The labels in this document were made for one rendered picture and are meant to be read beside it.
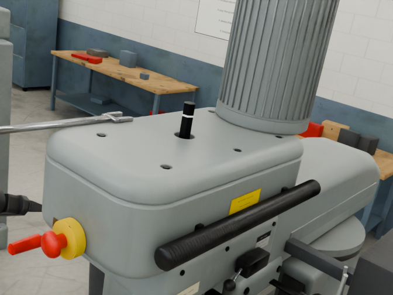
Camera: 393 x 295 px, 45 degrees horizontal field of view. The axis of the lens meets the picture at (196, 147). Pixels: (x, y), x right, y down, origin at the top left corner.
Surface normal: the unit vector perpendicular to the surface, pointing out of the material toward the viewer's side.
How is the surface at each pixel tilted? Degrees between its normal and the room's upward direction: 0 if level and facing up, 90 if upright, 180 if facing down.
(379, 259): 0
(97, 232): 90
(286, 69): 90
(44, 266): 0
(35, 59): 90
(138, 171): 0
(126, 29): 90
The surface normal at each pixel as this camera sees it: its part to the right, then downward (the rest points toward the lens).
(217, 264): 0.75, 0.33
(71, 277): 0.16, -0.93
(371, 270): -0.64, 0.15
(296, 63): 0.22, 0.36
